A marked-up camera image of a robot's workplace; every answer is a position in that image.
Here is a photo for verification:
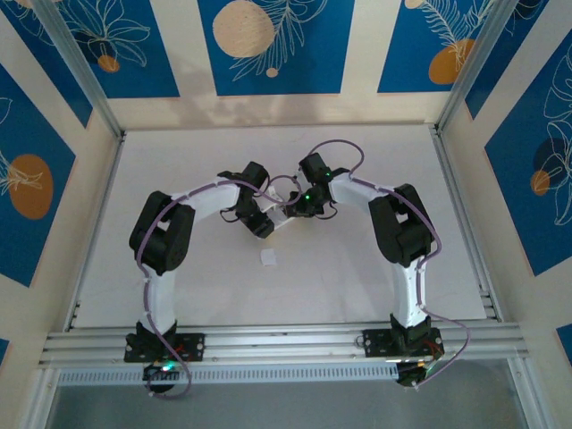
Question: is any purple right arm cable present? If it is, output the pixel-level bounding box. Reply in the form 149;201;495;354
307;139;471;389

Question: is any aluminium frame leg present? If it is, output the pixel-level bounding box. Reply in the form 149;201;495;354
24;366;62;429
507;357;549;429

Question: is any aluminium corner post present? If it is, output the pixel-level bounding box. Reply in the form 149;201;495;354
435;0;515;133
33;0;126;139

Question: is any aluminium frame rail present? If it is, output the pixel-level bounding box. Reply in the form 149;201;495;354
38;322;531;368

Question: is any white remote control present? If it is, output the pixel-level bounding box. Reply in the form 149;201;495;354
266;207;295;233

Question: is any black controller board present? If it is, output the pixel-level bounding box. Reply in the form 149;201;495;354
141;359;181;395
395;359;437;390

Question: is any aluminium side rail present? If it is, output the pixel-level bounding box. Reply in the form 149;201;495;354
66;133;126;332
429;127;505;322

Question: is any grey slotted cable duct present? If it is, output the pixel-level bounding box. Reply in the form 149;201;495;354
56;362;401;386

